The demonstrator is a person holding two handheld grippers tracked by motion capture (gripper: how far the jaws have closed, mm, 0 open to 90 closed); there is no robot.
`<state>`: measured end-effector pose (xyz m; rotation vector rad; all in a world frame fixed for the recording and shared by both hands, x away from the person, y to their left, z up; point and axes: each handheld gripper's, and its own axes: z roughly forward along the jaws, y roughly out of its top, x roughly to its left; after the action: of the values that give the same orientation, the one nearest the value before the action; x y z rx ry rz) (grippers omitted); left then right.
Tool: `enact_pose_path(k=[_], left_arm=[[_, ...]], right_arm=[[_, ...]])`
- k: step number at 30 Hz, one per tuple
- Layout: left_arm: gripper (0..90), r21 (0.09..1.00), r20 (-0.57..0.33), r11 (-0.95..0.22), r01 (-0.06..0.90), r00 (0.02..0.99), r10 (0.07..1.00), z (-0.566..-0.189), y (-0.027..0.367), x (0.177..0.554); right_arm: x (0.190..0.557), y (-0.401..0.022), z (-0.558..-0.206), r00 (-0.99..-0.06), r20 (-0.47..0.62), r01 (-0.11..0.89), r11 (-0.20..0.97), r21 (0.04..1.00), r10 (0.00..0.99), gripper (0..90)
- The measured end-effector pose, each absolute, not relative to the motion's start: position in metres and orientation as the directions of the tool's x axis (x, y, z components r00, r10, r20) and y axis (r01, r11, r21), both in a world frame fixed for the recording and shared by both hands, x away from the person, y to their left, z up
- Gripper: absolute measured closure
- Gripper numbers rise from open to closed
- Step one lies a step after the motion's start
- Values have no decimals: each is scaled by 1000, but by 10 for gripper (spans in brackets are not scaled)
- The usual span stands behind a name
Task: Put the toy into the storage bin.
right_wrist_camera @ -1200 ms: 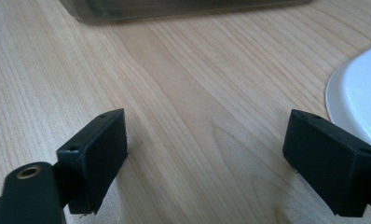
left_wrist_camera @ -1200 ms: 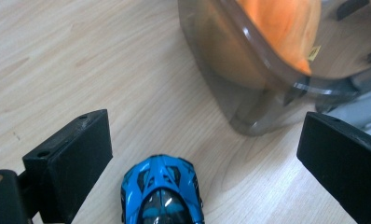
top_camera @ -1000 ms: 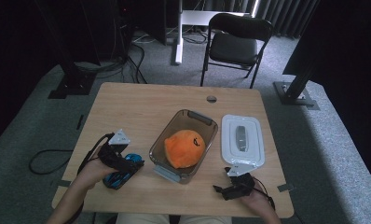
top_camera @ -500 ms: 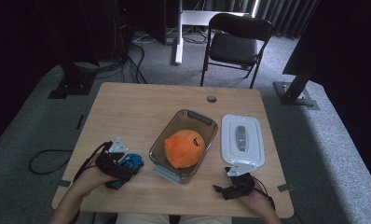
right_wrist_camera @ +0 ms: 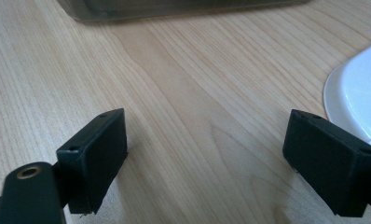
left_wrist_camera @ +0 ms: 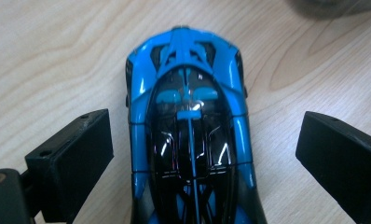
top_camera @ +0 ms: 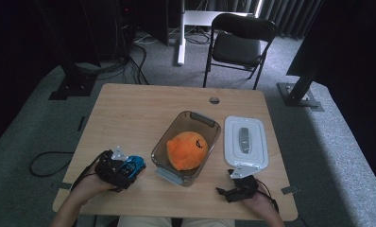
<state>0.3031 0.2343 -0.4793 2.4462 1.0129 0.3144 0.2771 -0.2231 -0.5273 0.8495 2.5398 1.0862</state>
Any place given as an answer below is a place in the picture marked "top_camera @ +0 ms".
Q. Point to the clear plastic container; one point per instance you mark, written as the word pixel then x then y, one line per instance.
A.
pixel 176 126

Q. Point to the black folding chair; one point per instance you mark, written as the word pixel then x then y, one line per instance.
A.
pixel 237 47

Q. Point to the blue toy car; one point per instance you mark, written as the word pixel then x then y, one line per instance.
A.
pixel 133 165

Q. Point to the person's beige trouser legs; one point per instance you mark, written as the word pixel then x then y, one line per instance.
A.
pixel 139 221

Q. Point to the white container lid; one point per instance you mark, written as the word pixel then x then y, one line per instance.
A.
pixel 246 142

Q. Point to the white desk frame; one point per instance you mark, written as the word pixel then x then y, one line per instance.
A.
pixel 189 17

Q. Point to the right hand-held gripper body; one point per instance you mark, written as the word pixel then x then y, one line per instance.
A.
pixel 244 186

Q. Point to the black metal stand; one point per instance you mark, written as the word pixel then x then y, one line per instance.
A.
pixel 298 94
pixel 74 83

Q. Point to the person's right hand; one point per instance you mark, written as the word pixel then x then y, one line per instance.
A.
pixel 261 203

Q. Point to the person's left hand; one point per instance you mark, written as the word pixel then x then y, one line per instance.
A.
pixel 91 189

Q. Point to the grey tape piece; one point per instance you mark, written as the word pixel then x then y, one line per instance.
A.
pixel 289 189
pixel 65 185

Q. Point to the grey curtain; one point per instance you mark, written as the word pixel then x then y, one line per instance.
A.
pixel 290 15

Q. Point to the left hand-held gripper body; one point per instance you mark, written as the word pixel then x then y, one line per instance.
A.
pixel 109 168

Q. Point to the orange plush toy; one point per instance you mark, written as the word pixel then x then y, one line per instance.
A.
pixel 186 151

